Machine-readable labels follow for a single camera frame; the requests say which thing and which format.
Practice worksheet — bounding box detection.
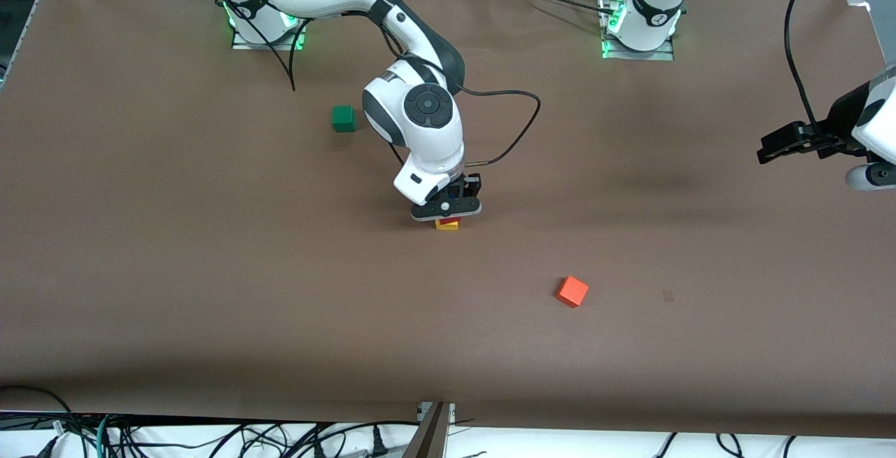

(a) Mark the orange cube block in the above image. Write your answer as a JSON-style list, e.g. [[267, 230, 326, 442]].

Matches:
[[555, 275, 590, 309]]

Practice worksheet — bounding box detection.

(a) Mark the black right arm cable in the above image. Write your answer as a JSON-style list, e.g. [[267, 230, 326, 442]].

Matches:
[[203, 0, 542, 167]]

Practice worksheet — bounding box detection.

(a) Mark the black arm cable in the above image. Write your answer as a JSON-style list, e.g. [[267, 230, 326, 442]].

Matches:
[[203, 0, 542, 167], [783, 0, 851, 158]]

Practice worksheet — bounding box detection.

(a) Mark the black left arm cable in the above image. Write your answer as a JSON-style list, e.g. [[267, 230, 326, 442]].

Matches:
[[783, 0, 851, 158]]

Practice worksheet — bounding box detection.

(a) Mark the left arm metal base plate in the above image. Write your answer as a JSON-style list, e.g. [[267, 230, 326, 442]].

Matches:
[[600, 0, 676, 62]]

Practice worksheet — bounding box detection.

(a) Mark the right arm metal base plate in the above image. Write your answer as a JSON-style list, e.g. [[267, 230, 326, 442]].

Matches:
[[231, 0, 307, 51]]

